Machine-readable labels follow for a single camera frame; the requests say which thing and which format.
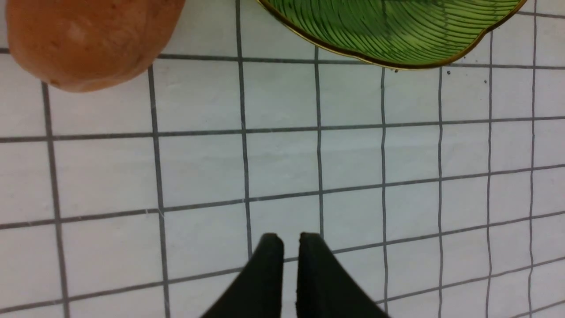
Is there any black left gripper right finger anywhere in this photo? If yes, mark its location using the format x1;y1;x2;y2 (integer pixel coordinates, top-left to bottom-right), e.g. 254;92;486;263
296;233;388;318

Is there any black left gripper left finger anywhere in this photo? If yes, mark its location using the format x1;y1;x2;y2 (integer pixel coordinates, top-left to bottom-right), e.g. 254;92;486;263
203;233;284;318

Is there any green glass plate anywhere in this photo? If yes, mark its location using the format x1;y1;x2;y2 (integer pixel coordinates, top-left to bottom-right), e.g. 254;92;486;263
260;0;524;70

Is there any brown potato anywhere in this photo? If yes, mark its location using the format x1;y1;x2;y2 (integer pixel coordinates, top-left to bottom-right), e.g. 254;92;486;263
5;0;185;92

